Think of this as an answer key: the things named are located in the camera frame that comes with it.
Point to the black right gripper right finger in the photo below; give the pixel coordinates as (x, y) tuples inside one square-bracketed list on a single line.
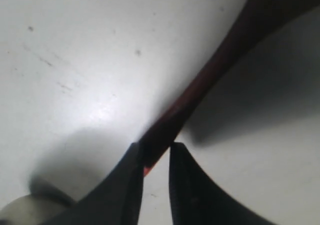
[(196, 200)]

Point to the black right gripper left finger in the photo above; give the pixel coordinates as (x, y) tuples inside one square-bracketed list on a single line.
[(115, 201)]

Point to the dark brown wooden spoon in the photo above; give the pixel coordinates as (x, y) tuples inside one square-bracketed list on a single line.
[(256, 20)]

